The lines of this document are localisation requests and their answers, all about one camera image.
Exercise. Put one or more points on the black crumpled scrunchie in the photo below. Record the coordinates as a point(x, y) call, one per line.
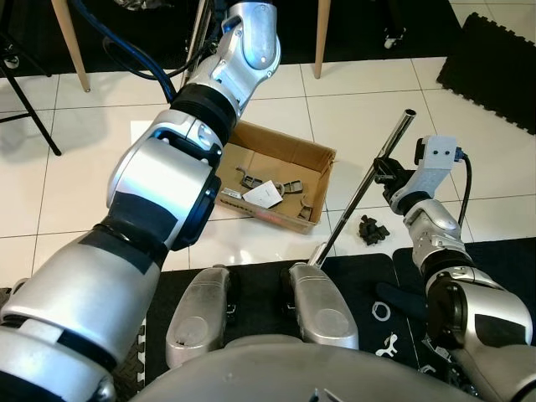
point(373, 230)

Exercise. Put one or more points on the silver caster wheel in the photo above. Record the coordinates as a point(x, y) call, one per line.
point(394, 38)

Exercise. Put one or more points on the black rounded floor rug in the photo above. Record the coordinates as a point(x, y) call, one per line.
point(260, 301)

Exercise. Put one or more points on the silver robot right leg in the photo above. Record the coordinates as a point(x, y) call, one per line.
point(322, 310)

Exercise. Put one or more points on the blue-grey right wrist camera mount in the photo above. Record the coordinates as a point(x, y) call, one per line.
point(437, 163)

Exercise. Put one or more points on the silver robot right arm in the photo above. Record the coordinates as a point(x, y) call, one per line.
point(477, 310)

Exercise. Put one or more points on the white plastic clip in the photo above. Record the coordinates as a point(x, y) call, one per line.
point(388, 346)

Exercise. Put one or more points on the black tripod leg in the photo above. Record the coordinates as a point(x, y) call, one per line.
point(33, 112)

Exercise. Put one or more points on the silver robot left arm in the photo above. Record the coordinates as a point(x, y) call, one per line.
point(159, 193)

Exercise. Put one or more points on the open brown cardboard box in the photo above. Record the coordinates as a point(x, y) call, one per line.
point(276, 155)

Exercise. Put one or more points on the small grey hand tool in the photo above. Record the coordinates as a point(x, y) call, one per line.
point(306, 209)

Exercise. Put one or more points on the silver robot leg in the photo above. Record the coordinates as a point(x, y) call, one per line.
point(322, 310)
point(197, 318)

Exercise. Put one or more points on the small printed packet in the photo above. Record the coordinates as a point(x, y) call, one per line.
point(231, 194)

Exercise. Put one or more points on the silver robot left leg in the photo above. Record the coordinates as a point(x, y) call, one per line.
point(197, 318)

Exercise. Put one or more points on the black grey hand tool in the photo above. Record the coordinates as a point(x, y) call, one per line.
point(293, 186)

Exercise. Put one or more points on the grey robot torso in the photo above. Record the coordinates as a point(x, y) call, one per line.
point(301, 381)

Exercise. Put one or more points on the blue grey plastic tool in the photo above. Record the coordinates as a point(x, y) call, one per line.
point(249, 178)

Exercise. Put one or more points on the dark fuzzy carpet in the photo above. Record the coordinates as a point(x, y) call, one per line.
point(356, 38)

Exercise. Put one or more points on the white paper sheet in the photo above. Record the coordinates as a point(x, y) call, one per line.
point(264, 195)

